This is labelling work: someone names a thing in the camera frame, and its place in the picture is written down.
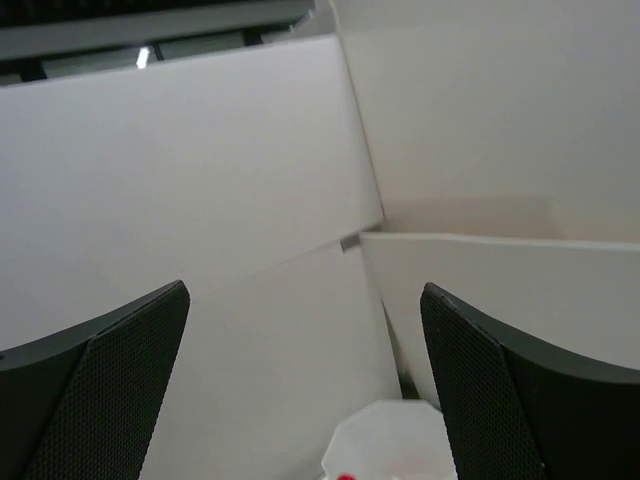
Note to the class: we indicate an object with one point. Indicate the red label plastic bottle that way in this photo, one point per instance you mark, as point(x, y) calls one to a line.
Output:
point(345, 477)

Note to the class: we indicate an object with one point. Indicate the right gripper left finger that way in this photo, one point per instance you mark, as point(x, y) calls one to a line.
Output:
point(83, 403)

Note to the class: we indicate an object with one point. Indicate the white octagonal plastic bin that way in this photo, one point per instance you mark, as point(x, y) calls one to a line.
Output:
point(391, 440)

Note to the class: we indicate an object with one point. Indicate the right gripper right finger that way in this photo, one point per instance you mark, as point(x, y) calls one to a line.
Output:
point(517, 407)

